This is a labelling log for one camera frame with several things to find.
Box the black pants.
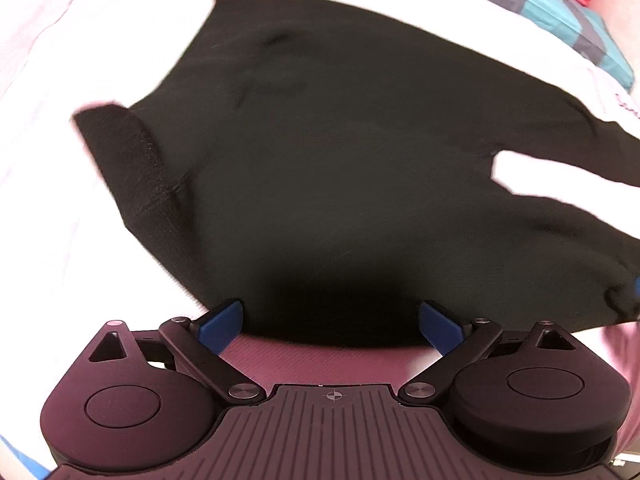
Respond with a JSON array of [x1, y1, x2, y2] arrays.
[[74, 0, 639, 347]]

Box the pink printed duvet cover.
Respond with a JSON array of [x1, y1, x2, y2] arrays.
[[1, 0, 639, 468]]

